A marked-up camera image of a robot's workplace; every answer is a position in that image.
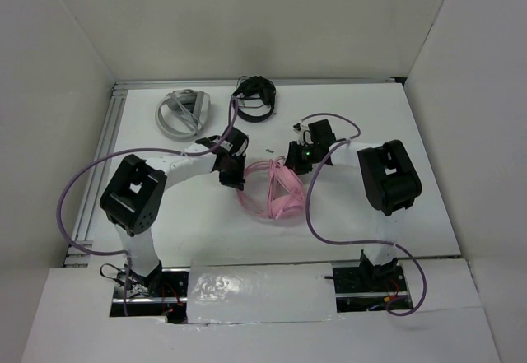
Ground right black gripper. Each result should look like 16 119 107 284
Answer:
280 140 320 176

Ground pink headphones with cable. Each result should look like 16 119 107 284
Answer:
236 156 306 221

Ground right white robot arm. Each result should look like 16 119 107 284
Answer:
285 119 422 291

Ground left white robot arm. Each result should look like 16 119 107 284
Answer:
100 128 249 296

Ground white grey headphones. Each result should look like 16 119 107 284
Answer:
155 89 211 142

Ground white taped cover sheet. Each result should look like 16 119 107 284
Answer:
186 263 338 324

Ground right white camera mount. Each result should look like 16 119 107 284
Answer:
293 122 313 146

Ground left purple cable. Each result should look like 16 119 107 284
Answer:
55 95 242 319

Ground purple cable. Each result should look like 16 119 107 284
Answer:
55 95 242 319
300 112 429 319

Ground black headphones with cable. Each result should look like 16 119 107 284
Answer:
231 76 277 123

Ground back aluminium rail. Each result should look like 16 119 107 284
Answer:
114 77 408 91

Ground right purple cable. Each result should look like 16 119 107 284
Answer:
300 112 429 319

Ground left aluminium rail frame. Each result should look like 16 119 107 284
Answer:
55 84 128 258

